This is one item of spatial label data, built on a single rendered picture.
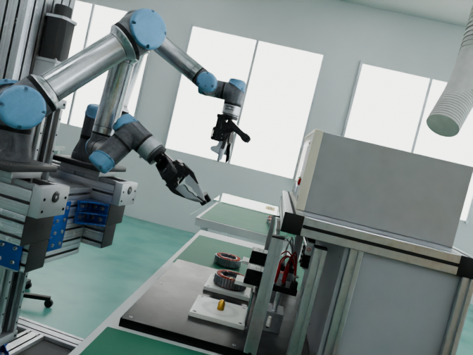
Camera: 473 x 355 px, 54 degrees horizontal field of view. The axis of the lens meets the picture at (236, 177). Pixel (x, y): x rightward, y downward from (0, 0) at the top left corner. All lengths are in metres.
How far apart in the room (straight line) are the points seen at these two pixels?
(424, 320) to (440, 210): 0.26
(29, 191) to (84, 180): 0.51
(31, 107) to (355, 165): 0.86
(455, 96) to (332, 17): 3.91
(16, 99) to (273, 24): 5.09
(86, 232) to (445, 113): 1.71
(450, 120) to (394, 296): 1.45
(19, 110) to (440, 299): 1.14
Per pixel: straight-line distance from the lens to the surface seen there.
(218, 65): 6.15
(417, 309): 1.16
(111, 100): 1.57
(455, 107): 2.48
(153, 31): 1.45
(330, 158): 1.17
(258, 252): 1.51
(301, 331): 1.15
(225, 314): 1.32
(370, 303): 1.13
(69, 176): 1.96
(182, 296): 1.41
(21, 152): 1.52
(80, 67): 1.41
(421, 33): 6.42
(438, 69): 6.39
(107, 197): 1.88
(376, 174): 1.19
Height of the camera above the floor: 1.23
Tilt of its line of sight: 4 degrees down
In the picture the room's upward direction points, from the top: 13 degrees clockwise
